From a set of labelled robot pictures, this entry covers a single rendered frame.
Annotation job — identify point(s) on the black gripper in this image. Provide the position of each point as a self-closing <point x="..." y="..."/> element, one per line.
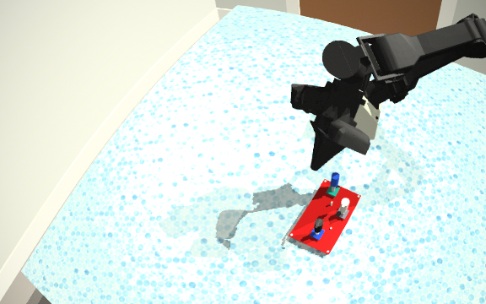
<point x="335" y="133"/>

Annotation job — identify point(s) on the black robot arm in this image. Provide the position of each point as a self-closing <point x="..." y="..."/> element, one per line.
<point x="400" y="61"/>

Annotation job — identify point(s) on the red circuit board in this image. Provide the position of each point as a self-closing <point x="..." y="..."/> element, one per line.
<point x="326" y="216"/>

